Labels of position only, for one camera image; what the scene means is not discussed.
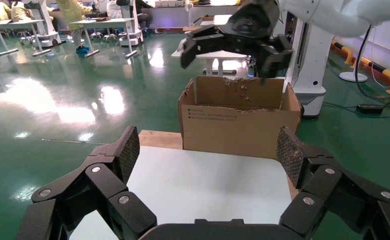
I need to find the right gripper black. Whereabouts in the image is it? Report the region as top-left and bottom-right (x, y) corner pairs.
(180, 0), (293, 84)

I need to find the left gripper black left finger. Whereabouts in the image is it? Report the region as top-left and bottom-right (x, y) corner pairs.
(16, 125), (157, 240)

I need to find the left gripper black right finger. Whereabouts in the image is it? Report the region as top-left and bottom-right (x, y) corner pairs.
(276, 125), (390, 240)

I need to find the big torn cardboard box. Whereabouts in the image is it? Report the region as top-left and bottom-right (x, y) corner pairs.
(177, 75), (303, 161)

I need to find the plywood board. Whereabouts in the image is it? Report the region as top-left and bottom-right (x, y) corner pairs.
(138, 129), (299, 201)

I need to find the white robot torso column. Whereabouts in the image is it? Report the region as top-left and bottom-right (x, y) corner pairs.
(286, 18), (335, 118)

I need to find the long grey counter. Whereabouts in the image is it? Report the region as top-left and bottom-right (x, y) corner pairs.
(141, 3), (242, 30)

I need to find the black power adapter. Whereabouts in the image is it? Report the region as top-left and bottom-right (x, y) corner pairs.
(357, 103), (385, 115)

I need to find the person in dark clothes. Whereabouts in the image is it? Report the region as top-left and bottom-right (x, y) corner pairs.
(133, 0), (156, 34)

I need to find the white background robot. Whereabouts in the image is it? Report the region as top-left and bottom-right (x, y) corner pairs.
(22, 0), (63, 48)
(117, 0), (145, 47)

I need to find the white round stand base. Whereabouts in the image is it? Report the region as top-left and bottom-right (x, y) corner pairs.
(339, 49), (368, 83)

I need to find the yellow black floor barrier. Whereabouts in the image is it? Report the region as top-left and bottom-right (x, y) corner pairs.
(330, 39), (390, 96)

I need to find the person in white shirt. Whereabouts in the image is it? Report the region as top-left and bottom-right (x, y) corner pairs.
(106, 0), (123, 20)

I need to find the white desk with metal legs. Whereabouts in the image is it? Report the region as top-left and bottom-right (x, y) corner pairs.
(69, 17), (139, 60)
(0, 19), (46, 57)

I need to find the standing person in yellow coat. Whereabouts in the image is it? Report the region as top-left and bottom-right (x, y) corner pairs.
(57, 0), (94, 56)

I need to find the thin black power cable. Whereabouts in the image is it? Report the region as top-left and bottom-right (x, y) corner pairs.
(322, 24), (390, 119)

